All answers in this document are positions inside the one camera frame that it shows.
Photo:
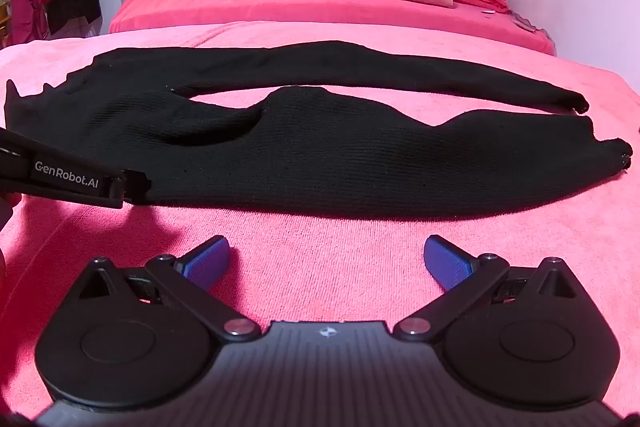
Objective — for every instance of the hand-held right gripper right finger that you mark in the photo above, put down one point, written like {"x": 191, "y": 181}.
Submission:
{"x": 442, "y": 259}

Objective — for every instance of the bed with pink sheet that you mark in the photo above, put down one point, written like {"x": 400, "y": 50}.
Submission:
{"x": 320, "y": 7}

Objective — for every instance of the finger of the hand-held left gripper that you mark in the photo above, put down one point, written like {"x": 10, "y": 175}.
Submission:
{"x": 136, "y": 187}

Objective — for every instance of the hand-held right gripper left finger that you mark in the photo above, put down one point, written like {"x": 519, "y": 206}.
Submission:
{"x": 211, "y": 258}

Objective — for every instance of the black knit pants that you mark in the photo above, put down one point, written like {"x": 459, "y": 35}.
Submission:
{"x": 320, "y": 147}

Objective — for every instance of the bed with pink blanket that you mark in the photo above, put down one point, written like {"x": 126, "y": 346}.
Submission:
{"x": 325, "y": 257}

